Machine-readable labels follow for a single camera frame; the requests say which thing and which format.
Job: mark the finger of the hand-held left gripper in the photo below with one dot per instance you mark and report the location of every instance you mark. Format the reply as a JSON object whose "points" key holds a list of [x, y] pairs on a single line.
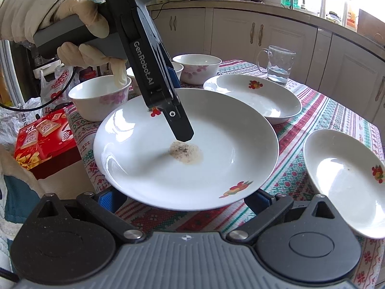
{"points": [[180, 123], [173, 73]]}

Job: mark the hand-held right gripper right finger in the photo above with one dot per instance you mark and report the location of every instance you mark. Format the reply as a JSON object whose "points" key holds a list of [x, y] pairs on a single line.
{"points": [[258, 201]]}

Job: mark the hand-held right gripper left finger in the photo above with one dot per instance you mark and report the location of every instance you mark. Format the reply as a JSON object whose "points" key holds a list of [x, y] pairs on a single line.
{"points": [[111, 201]]}

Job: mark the white pink-flowered bowl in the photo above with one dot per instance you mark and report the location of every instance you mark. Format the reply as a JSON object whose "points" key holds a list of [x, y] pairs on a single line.
{"points": [[198, 72], [90, 102]]}

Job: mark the person's left forearm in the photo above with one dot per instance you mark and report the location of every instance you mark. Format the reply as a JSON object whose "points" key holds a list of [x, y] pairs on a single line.
{"points": [[7, 15]]}

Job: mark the person's left hand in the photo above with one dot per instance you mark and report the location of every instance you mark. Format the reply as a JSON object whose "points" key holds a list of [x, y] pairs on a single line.
{"points": [[60, 9]]}

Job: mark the white kitchen cabinets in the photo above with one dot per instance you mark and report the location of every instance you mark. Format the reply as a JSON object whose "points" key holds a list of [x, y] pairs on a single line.
{"points": [[234, 36]]}

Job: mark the red gift box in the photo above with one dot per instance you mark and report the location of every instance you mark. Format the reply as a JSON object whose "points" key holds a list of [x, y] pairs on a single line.
{"points": [[45, 144]]}

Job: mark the white red plastic bag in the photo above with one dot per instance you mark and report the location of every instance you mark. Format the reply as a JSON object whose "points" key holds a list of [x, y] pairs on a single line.
{"points": [[57, 87]]}

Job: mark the clear glass mug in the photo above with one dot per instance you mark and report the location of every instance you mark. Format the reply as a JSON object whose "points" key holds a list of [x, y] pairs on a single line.
{"points": [[281, 66]]}

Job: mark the striped patterned tablecloth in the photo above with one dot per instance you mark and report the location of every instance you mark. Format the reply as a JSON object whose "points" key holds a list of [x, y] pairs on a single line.
{"points": [[318, 111]]}

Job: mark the white printed sack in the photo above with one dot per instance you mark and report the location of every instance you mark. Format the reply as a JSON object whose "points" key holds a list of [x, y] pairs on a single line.
{"points": [[12, 123]]}

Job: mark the green lidded glass jar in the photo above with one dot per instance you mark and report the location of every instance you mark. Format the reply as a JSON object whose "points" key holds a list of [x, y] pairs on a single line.
{"points": [[332, 17]]}

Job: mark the orange packet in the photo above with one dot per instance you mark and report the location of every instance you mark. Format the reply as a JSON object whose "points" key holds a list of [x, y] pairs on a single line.
{"points": [[351, 19]]}

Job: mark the wooden cutting board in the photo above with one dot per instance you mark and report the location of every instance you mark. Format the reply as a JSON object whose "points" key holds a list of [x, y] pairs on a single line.
{"points": [[370, 24]]}

